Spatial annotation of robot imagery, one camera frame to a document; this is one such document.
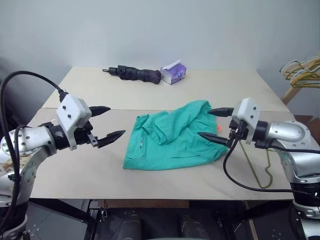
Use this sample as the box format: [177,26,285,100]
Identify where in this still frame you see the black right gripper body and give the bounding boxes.
[226,119,248,149]

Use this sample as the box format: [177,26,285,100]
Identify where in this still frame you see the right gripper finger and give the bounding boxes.
[196,131,232,147]
[208,107,236,118]

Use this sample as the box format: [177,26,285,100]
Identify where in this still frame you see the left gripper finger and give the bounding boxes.
[96,129,126,149]
[89,105,112,117]

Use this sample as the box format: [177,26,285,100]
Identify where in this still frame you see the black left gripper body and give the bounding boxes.
[74,120,100,149]

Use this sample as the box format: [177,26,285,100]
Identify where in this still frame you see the green shorts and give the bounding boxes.
[122,99,229,171]

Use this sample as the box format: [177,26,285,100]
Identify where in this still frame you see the brown wooden beam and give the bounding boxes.
[281,79,305,106]

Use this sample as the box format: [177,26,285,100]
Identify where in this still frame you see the folded dark purple umbrella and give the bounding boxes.
[101,64,162,85]

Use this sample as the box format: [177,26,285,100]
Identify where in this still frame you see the purple tissue pack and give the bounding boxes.
[160,59,188,86]

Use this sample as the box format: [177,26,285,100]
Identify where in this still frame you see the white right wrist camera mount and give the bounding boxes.
[231,97,261,145]

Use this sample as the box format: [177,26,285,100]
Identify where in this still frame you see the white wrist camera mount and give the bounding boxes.
[231,97,261,145]
[56,94,93,151]

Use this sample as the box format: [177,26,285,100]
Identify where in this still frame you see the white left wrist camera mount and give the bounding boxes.
[56,94,93,151]

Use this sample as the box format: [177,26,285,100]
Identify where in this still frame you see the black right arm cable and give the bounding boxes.
[223,119,320,195]

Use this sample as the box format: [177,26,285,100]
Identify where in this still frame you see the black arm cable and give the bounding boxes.
[223,119,320,195]
[0,71,69,228]

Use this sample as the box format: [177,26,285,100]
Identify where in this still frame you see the olive green wire hanger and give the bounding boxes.
[239,142,273,189]

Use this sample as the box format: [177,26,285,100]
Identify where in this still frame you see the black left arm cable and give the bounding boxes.
[0,71,69,228]

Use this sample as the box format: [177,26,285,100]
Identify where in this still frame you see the white wire hanger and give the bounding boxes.
[279,52,320,75]

